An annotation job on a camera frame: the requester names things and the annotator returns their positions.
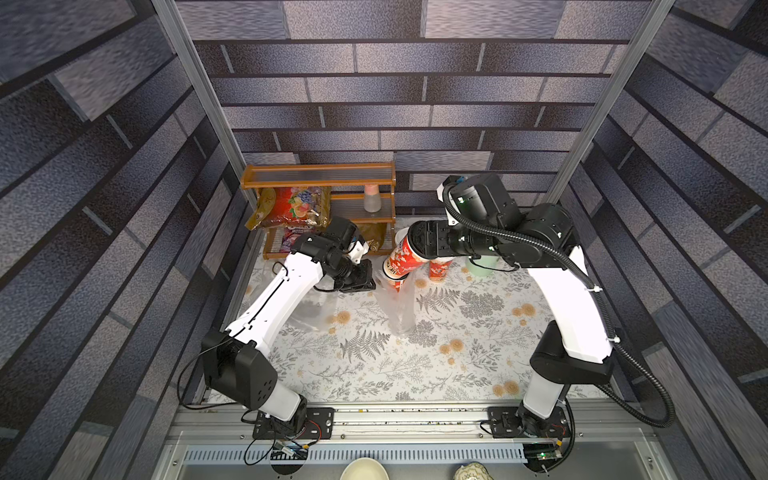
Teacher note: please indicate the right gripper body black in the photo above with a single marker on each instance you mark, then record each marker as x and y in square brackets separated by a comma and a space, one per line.
[421, 240]

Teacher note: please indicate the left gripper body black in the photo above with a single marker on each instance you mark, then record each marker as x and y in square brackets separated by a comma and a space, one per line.
[352, 275]

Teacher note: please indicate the red cup black lid front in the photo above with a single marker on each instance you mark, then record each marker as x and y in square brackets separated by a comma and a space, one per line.
[403, 258]

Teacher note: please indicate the clear plastic carrier bag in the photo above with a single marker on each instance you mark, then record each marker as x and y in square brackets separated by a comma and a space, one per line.
[396, 304]

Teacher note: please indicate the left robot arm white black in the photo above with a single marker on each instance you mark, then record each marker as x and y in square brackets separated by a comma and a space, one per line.
[236, 360]

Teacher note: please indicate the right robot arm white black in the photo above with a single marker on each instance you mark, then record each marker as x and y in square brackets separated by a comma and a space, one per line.
[575, 348]

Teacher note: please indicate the gold snack bag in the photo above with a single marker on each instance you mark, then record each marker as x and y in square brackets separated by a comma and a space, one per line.
[375, 235]

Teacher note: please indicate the colourful candy bag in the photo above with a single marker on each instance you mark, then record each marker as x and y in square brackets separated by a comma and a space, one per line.
[290, 236]

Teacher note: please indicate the red snack bag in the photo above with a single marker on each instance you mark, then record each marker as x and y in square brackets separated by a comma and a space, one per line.
[295, 207]

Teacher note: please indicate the small pink white bottle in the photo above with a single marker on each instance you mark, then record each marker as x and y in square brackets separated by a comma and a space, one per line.
[372, 202]

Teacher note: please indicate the green straw holder cup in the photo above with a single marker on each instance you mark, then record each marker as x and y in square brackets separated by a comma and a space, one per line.
[481, 267]

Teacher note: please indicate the orange two-tier shelf rack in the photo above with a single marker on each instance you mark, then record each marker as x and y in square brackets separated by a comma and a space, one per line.
[346, 181]

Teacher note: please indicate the red cup white lid right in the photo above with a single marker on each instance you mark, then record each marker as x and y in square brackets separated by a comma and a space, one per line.
[438, 268]

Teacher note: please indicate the white bowl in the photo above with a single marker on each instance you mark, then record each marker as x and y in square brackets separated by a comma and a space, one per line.
[364, 469]

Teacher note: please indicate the patterned round object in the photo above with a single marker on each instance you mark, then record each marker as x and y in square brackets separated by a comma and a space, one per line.
[472, 471]

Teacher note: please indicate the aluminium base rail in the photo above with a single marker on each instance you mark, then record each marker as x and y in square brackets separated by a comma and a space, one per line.
[401, 433]

